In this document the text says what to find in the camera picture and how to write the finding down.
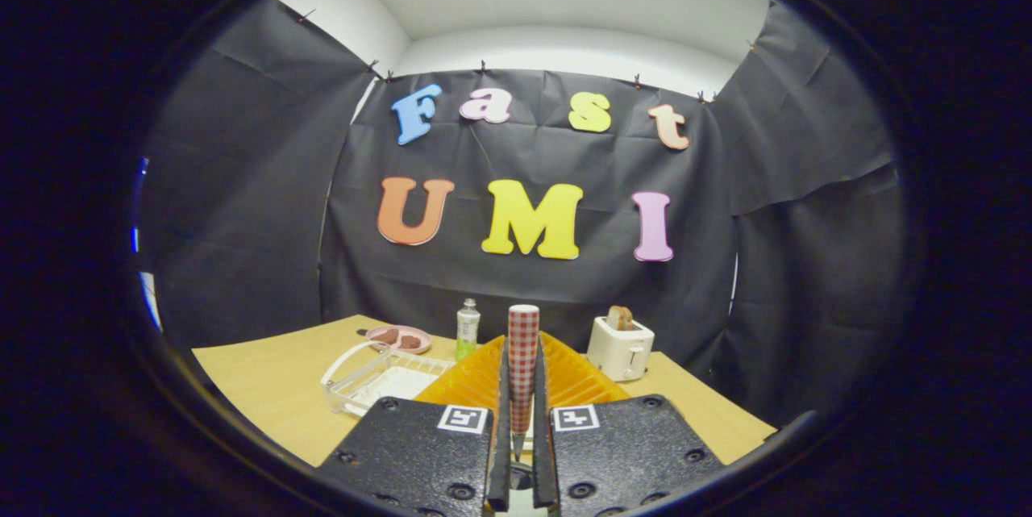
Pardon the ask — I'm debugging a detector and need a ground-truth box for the white wire dish rack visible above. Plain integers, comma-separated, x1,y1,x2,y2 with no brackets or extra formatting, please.
321,340,456,419

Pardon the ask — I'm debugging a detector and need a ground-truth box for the green drink bottle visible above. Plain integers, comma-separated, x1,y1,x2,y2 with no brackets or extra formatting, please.
456,298,481,362

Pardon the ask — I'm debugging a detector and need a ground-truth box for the white drip tray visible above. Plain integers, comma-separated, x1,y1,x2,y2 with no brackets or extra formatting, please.
343,364,448,413

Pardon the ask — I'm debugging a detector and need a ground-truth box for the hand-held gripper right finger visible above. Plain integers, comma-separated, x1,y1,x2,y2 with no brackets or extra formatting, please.
532,331,724,516

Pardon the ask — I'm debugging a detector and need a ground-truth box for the pink plate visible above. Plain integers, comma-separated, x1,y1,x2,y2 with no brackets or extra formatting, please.
365,325,432,355

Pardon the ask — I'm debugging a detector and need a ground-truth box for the checkered handle spoon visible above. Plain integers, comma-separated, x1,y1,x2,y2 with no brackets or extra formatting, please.
507,304,541,461

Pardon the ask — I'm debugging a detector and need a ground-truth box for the white toaster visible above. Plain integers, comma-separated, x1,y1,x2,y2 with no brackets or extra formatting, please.
586,315,655,382

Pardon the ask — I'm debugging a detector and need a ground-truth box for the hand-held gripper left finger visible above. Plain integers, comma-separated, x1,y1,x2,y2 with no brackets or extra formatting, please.
316,336,514,515

